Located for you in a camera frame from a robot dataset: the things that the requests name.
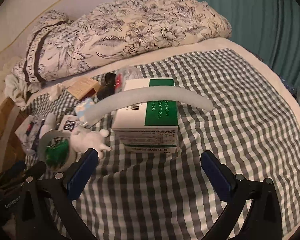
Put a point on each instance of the brown kraft paper box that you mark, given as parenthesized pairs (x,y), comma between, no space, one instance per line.
(84,88)

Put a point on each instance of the mint green towel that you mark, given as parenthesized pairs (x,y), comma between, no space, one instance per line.
(16,89)

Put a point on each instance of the white tissue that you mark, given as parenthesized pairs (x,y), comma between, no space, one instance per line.
(55,91)

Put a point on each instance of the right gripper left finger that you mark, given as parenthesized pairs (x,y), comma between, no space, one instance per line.
(79,173)

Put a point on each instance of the small black pouch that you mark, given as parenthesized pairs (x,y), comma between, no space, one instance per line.
(108,86)

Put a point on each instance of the green white medicine box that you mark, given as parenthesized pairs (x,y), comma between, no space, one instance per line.
(153,123)

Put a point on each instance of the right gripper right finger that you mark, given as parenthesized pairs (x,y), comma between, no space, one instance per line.
(219,175)

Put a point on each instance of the cardboard box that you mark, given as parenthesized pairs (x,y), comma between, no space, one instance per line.
(11,117)

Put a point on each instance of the green snack bag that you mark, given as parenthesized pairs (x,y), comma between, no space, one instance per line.
(57,152)

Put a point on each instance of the white round bottle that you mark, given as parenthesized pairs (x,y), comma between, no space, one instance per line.
(49,125)

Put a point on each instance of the white sachet dark label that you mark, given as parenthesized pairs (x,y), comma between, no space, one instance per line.
(68,123)

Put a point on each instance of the floral duvet roll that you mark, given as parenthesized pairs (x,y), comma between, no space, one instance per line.
(58,47)

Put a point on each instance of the teal curtain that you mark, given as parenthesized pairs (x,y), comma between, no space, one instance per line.
(269,29)

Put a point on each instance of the white foam strip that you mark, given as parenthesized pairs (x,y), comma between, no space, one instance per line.
(146,94)

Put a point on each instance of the white plush toy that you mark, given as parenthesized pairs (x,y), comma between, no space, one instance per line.
(81,139)

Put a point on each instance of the crinkled plastic wrapper pack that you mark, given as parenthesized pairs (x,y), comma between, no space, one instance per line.
(28,133)

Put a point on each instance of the blue white tissue pack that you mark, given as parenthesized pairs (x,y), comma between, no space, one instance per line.
(81,109)

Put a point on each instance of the white tape roll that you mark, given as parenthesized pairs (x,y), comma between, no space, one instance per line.
(43,143)

